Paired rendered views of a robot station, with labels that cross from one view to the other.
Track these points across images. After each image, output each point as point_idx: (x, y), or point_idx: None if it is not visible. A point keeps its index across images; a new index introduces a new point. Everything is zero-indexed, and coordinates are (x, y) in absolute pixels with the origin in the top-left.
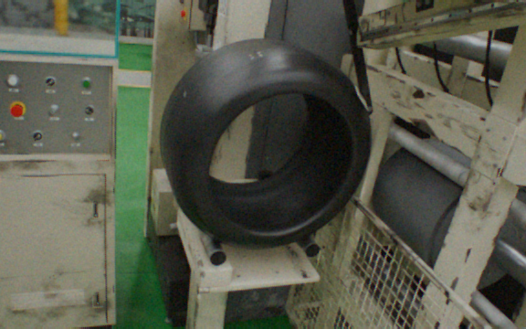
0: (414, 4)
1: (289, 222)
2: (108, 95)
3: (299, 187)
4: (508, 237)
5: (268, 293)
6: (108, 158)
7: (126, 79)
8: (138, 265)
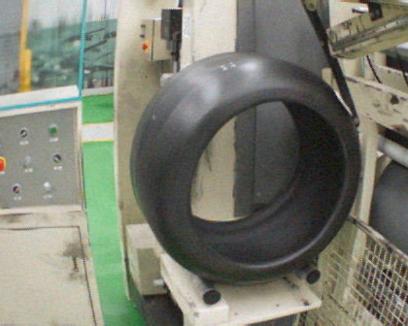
0: (368, 15)
1: (288, 253)
2: (73, 140)
3: (297, 216)
4: None
5: None
6: (79, 209)
7: (85, 135)
8: (126, 325)
